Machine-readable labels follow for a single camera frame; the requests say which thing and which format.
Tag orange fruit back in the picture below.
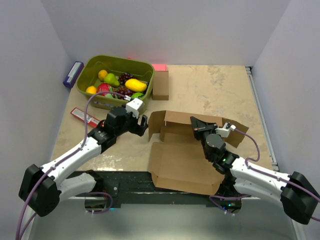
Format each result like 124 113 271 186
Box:
98 69 108 81

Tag green pear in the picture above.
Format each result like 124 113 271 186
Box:
103 73 120 87

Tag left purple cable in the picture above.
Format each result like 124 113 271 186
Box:
15 91 131 240

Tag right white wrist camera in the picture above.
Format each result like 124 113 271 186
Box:
215 122 236 138

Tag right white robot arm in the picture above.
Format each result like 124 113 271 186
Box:
190 116 320 225

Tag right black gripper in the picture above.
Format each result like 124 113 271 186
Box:
190 117 218 161

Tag red rectangular packet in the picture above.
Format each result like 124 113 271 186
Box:
70 107 100 128

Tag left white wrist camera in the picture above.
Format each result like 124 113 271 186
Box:
125 98 144 119

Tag large cardboard box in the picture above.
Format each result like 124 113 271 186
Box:
147 110 249 195

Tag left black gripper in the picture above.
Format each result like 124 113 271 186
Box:
115 109 149 137

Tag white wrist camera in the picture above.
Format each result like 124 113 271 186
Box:
215 122 236 138
125 98 144 119

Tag purple grapes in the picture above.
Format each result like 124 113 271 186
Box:
118 72 135 85
116 85 135 100

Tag yellow mango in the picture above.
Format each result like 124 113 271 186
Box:
125 78 148 93

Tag purple grapes back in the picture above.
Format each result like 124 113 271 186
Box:
118 72 135 85

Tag purple grapes front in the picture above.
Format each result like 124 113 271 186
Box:
116 85 135 100

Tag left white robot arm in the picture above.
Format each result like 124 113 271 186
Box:
18 107 148 217

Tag purple rectangular box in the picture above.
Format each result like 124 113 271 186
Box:
63 61 84 89

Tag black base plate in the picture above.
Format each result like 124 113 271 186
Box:
67 170 252 210

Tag small folded cardboard box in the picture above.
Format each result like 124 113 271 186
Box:
152 71 170 101

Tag pink sticky note pad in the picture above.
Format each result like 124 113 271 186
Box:
152 63 167 72

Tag olive green plastic bin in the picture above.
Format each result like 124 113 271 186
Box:
75 55 156 114

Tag green round fruit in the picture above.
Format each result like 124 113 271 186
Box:
131 92 145 99

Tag orange fruit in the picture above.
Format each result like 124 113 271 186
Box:
85 85 97 95
98 69 108 81

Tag orange fruit front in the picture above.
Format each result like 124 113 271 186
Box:
85 85 97 95

